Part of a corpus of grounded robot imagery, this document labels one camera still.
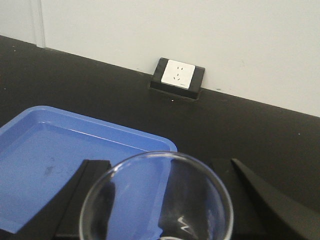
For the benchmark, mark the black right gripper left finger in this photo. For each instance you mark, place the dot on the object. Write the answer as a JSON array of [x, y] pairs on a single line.
[[59, 218]]

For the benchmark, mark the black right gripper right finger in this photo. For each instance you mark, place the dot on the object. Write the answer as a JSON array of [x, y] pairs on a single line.
[[262, 212]]

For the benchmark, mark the clear glass beaker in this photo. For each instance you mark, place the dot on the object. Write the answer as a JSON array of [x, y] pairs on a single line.
[[157, 195]]

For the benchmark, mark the blue plastic tray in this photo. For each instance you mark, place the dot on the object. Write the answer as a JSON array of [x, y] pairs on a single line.
[[42, 147]]

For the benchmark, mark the black and white power socket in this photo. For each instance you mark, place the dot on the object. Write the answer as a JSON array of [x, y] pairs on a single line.
[[178, 78]]

